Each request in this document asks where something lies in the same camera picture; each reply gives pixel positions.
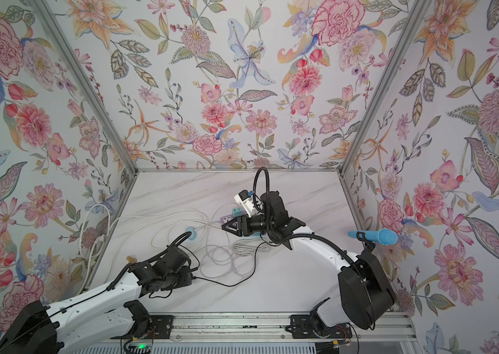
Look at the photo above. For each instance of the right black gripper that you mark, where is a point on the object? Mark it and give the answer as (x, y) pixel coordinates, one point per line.
(246, 226)

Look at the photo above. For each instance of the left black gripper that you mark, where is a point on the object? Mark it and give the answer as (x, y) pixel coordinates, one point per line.
(187, 271)

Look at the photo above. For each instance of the teal charger adapter front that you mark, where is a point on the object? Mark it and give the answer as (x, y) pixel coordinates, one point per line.
(238, 211)

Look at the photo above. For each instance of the teal earbud case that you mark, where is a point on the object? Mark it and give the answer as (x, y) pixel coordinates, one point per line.
(193, 234)

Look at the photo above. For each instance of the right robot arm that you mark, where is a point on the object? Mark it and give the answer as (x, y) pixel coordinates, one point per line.
(365, 293)

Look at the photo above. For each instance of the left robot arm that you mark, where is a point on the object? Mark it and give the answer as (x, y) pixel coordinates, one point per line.
(112, 310)

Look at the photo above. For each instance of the purple power strip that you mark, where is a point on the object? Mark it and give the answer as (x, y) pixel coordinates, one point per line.
(226, 219)

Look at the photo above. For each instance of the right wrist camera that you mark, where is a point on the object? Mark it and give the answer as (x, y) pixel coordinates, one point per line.
(248, 202)

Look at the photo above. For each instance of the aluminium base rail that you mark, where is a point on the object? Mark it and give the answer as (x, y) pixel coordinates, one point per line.
(274, 327)

